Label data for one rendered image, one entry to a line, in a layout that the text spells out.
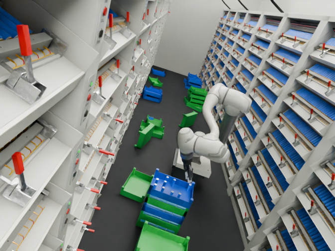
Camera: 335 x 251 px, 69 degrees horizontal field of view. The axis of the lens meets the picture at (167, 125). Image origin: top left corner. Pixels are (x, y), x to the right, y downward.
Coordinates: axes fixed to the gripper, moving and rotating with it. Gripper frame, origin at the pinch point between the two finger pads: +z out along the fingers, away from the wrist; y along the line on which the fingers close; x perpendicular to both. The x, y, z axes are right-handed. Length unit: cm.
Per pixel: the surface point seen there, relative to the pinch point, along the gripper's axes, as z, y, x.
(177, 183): 9.9, 6.7, 6.4
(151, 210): 15.1, -4.4, 30.9
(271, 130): 3, 22, -87
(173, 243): 21.2, -29.3, 24.4
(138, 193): 34, 30, 35
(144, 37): -81, 69, 1
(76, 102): -105, -61, 47
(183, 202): 6.9, -13.6, 9.7
